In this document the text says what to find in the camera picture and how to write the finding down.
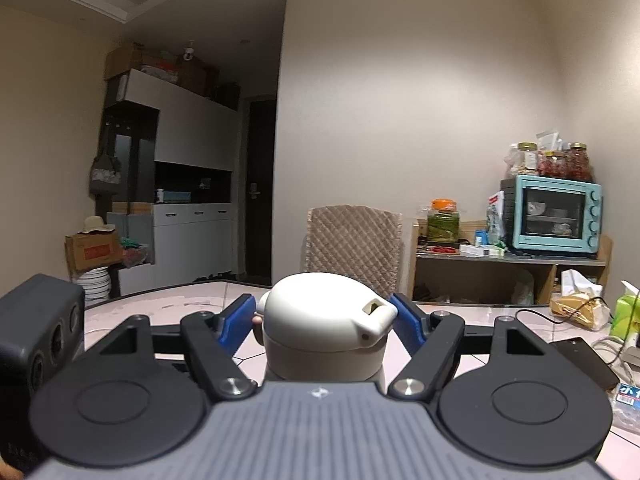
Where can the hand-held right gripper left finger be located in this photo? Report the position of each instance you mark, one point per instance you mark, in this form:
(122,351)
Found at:
(234,327)

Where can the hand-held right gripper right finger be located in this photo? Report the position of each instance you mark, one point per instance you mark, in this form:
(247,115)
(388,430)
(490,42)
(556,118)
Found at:
(411,324)

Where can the white bottle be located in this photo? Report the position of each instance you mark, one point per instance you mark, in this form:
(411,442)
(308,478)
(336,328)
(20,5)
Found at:
(320,362)

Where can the clear plastic water bottle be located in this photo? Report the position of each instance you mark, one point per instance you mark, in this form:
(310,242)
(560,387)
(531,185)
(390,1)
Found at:
(627,405)

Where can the stack of white plates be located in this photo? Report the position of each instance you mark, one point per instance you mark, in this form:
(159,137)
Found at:
(94,285)

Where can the red scissors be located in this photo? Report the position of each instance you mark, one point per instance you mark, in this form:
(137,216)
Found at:
(442,249)

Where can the wooden shelf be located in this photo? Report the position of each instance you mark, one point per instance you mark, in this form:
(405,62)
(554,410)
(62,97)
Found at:
(480,280)

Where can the chair with quilted cover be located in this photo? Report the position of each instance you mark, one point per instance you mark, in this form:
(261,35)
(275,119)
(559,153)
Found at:
(352,245)

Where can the cardboard box with red label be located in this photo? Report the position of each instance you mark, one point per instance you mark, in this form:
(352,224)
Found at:
(92,252)

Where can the flat white box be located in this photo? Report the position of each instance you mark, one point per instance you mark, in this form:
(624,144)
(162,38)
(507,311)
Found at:
(480,250)

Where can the green jar with orange lid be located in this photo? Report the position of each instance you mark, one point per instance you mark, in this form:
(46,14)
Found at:
(443,222)

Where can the straw hat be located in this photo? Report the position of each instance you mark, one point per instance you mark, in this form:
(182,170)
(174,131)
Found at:
(95,225)

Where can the printed carton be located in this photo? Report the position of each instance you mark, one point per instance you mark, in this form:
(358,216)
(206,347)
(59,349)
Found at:
(496,220)

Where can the dark door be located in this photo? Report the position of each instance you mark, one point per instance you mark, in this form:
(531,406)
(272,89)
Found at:
(260,185)

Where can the plastic bag with tissue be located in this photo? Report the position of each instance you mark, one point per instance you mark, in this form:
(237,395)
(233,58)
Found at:
(580,305)

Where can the grey hanging bag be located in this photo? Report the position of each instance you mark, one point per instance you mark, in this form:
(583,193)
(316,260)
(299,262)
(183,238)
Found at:
(105,175)

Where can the light blue toaster oven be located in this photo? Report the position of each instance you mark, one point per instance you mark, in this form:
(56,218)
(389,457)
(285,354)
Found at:
(550,217)

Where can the flat black box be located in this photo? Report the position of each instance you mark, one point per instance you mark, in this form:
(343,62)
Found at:
(582,360)

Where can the glass jar with pale contents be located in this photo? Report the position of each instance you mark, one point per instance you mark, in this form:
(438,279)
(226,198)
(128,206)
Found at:
(527,159)

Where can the white and grey cabinet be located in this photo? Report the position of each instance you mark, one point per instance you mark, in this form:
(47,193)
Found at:
(192,125)

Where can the small jar of red contents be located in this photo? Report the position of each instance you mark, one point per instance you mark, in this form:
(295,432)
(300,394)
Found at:
(554,165)

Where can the green tissue box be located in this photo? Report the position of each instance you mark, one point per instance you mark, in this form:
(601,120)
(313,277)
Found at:
(627,312)

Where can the tall jar of red contents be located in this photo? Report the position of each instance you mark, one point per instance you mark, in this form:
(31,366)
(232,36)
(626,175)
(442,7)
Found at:
(580,162)

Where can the dark cardboard box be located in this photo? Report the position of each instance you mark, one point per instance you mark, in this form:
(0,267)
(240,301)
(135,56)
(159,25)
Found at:
(192,75)

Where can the brown cardboard box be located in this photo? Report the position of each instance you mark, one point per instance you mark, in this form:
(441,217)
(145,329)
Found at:
(122,60)

